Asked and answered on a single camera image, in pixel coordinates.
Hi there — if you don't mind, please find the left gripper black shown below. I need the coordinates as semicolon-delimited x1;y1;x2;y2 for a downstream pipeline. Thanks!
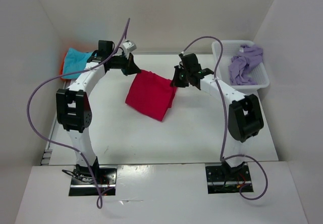
109;51;141;76

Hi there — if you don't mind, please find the magenta t shirt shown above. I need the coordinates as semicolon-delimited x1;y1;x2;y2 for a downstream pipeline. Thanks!
125;70;177;122

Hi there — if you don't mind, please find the cyan t shirt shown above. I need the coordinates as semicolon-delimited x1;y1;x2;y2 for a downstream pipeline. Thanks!
63;48;93;75

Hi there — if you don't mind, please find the lavender t shirt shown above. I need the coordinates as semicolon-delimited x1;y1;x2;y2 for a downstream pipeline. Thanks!
228;44;263;86

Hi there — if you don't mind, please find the orange t shirt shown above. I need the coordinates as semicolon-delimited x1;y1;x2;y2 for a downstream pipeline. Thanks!
59;52;67;82

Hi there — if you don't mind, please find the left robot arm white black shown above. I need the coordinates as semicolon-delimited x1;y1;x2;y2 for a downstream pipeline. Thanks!
56;40;141;184

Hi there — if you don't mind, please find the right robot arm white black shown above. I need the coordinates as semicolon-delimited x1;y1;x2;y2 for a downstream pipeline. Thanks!
170;53;264;180

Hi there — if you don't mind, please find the white plastic basket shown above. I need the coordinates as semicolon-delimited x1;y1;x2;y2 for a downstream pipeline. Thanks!
211;40;270;92

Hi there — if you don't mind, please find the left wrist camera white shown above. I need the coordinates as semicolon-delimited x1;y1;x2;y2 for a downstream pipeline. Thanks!
122;40;137;53

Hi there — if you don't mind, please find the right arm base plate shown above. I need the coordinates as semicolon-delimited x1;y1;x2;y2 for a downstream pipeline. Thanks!
205;163;253;194

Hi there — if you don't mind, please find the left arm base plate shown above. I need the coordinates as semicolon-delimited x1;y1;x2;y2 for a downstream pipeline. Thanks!
62;165;117;196

